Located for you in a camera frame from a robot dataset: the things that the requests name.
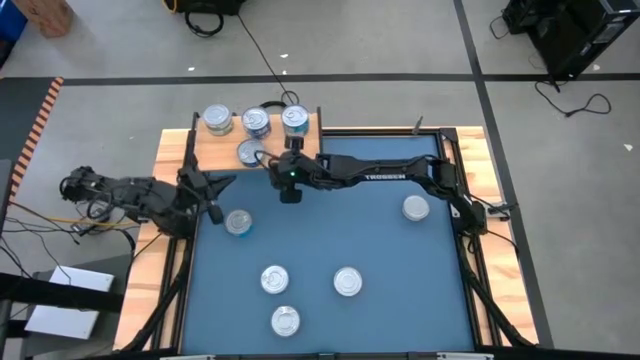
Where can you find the aluminium frame bracket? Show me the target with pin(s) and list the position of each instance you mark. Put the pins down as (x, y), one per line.
(187, 357)
(465, 357)

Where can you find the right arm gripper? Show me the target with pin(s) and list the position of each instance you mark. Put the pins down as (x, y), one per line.
(295, 172)

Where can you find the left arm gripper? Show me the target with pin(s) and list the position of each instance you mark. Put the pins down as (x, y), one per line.
(192, 190)

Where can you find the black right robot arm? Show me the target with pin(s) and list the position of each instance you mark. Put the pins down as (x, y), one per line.
(385, 175)

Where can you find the wooden shelf with black frame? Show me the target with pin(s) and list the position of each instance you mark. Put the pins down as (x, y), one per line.
(220, 150)

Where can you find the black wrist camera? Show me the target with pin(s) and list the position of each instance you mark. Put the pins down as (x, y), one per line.
(291, 195)
(216, 214)

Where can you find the teal label tuna can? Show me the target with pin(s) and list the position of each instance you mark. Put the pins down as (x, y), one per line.
(275, 279)
(239, 222)
(295, 120)

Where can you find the black table frame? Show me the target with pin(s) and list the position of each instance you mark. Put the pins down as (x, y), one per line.
(448, 135)

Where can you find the black metal beam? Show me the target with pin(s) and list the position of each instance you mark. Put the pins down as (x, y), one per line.
(60, 295)

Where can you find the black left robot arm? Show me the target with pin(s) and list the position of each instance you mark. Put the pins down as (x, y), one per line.
(140, 197)

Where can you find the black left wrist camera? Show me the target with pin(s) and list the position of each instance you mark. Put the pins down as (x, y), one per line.
(216, 214)

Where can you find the blue bin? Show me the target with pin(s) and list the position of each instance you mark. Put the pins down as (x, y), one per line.
(10, 20)

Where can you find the dark blue label tuna can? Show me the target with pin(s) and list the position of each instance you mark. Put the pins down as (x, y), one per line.
(256, 122)
(247, 152)
(285, 321)

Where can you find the black power adapter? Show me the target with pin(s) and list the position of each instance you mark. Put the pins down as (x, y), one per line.
(92, 222)

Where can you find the black mat with orange stripes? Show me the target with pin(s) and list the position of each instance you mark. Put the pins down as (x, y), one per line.
(30, 130)

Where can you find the blue table mat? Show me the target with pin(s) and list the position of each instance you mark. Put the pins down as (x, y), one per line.
(390, 310)

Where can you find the white board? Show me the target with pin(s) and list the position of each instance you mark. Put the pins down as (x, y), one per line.
(65, 322)

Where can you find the black computer tower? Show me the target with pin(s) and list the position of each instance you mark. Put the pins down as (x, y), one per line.
(575, 30)

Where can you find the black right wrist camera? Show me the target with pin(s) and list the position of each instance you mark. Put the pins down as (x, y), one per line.
(291, 195)

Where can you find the black equipment case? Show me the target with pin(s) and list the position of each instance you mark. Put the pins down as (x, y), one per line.
(210, 5)

